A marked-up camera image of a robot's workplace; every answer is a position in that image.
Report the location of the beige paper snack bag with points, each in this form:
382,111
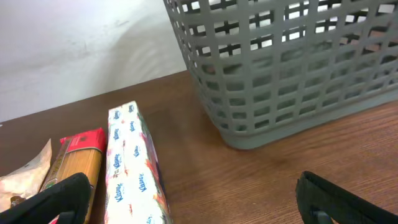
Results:
26,181

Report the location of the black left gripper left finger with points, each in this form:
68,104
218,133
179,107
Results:
67,200

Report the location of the grey plastic lattice basket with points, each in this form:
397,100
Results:
268,69

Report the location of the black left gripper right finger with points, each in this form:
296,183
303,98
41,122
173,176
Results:
321,201

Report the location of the white Kleenex tissue pack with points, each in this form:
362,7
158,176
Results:
134,191

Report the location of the red spaghetti packet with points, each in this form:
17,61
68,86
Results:
82,152

